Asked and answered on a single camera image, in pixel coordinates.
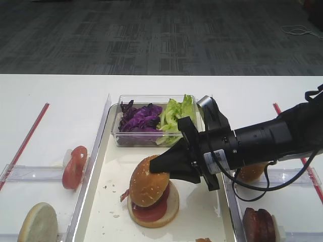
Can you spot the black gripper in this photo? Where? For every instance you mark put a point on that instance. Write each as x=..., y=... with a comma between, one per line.
x=197, y=155

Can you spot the sesame bun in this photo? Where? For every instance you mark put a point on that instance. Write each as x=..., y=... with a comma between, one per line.
x=146, y=188
x=251, y=173

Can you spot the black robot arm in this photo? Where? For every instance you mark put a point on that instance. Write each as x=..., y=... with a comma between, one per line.
x=294, y=133

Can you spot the green lettuce leaves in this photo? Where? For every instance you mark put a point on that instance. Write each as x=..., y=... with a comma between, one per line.
x=169, y=119

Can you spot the tomato slice on bun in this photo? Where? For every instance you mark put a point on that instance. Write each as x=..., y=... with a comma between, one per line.
x=153, y=212

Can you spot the front meat patty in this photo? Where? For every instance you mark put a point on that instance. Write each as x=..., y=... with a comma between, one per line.
x=251, y=225

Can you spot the meat patty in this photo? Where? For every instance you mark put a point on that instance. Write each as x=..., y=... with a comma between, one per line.
x=251, y=225
x=266, y=225

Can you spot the rear meat patty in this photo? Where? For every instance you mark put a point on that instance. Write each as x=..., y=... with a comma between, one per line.
x=266, y=225

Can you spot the rear tomato slice upright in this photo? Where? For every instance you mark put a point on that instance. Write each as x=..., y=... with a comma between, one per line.
x=80, y=155

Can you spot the tomato slice upright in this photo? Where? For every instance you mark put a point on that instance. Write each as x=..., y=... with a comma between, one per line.
x=80, y=155
x=73, y=173

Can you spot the front tomato slice upright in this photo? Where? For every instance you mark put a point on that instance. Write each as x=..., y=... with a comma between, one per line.
x=73, y=173

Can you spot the white holder behind patties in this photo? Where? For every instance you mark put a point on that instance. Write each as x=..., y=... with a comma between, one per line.
x=279, y=231

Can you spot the white holder behind tomato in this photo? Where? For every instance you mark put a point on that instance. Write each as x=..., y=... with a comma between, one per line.
x=67, y=157

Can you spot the bottom bun on tray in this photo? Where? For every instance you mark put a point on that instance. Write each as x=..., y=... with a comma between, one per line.
x=171, y=212

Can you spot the white metal tray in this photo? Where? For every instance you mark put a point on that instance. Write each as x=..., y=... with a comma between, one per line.
x=202, y=214

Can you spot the purple cabbage leaves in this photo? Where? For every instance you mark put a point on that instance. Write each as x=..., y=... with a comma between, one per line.
x=139, y=120

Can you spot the clear plastic salad container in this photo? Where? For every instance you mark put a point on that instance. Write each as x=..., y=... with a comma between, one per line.
x=142, y=100

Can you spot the right clear acrylic divider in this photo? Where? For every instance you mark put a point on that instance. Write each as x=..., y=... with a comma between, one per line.
x=237, y=225

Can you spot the clear acrylic divider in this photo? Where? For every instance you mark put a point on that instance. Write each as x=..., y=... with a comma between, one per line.
x=237, y=225
x=77, y=229

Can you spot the ham slice on bun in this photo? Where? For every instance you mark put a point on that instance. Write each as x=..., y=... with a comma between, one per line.
x=124, y=195

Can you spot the right clear acrylic crossbar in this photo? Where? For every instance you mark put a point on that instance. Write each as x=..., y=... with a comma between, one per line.
x=280, y=176

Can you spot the clear acrylic crossbar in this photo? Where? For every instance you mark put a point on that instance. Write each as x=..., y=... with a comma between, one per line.
x=22, y=173
x=280, y=176

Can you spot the right red tape strip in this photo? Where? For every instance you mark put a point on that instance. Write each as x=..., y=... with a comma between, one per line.
x=309, y=169

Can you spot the red tape strip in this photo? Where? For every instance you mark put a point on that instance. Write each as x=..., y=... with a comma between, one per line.
x=24, y=144
x=309, y=169

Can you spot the left clear acrylic divider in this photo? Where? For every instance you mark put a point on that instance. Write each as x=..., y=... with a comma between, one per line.
x=77, y=229

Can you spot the left red tape strip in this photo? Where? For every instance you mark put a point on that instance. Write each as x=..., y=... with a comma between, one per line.
x=24, y=144

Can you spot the bun bottom upright left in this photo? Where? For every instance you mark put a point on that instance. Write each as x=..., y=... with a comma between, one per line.
x=40, y=224

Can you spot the left clear acrylic crossbar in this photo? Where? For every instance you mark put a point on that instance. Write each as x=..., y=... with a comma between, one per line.
x=22, y=173

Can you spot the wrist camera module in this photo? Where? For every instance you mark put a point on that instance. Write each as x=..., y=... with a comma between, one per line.
x=213, y=119

